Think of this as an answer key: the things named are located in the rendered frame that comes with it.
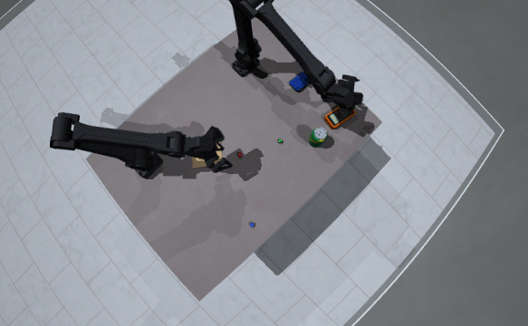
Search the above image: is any green and yellow soda can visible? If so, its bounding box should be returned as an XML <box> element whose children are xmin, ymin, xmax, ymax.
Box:
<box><xmin>309</xmin><ymin>127</ymin><xmax>327</xmax><ymax>148</ymax></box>

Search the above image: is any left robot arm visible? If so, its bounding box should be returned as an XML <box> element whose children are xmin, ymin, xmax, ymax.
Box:
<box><xmin>228</xmin><ymin>0</ymin><xmax>363</xmax><ymax>108</ymax></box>

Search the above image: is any tan square mat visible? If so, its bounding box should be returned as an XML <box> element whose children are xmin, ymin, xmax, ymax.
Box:
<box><xmin>192</xmin><ymin>151</ymin><xmax>222</xmax><ymax>168</ymax></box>

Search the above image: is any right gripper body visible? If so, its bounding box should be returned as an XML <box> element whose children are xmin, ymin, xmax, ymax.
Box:
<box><xmin>197</xmin><ymin>144</ymin><xmax>221</xmax><ymax>173</ymax></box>

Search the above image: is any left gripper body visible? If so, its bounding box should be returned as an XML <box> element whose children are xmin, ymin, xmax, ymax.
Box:
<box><xmin>338</xmin><ymin>75</ymin><xmax>355</xmax><ymax>110</ymax></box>

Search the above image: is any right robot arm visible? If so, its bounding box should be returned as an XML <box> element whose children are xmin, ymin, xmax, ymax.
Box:
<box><xmin>50</xmin><ymin>112</ymin><xmax>225</xmax><ymax>177</ymax></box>

